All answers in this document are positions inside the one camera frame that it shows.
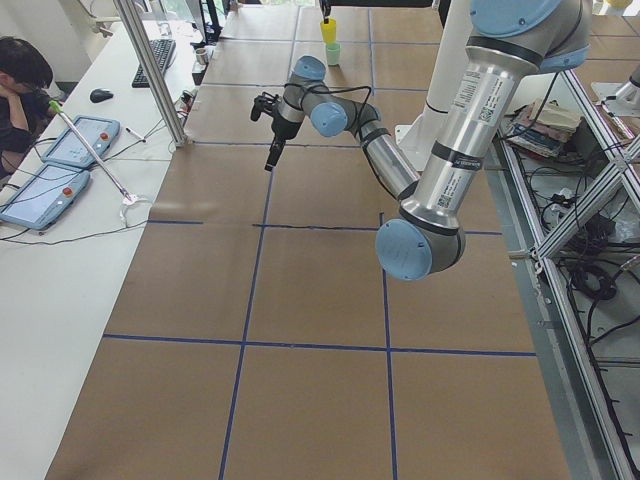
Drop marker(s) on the stack of magazines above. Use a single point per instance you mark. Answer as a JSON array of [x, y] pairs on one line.
[[543, 129]]

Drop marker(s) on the aluminium frame post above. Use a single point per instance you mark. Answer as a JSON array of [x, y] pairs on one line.
[[140, 41]]

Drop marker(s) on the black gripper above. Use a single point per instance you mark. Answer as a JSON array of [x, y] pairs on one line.
[[284, 129]]

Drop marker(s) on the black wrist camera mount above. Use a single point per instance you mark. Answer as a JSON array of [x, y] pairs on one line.
[[264, 103]]

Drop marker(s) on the seated person in black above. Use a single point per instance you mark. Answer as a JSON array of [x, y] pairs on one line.
[[25, 108]]

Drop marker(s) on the metal cup on desk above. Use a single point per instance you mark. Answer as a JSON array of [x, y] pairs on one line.
[[202, 57]]

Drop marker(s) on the green plastic cup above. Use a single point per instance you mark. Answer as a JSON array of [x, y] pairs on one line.
[[332, 51]]

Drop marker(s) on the lower teach pendant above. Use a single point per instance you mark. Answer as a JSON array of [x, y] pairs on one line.
[[44, 198]]

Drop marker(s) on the metal rod with green tip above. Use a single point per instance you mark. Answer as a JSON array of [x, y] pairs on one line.
[[129, 199]]

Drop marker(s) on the black computer mouse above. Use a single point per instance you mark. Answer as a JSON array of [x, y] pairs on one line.
[[100, 95]]

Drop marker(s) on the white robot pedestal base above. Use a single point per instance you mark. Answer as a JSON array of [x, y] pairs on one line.
[[417, 139]]

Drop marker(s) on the black marker pen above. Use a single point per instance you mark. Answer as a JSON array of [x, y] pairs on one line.
[[136, 135]]

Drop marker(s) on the yellow plastic cup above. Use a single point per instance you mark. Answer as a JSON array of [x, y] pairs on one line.
[[328, 29]]

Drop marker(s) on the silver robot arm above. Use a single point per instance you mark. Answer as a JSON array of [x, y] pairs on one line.
[[504, 42]]

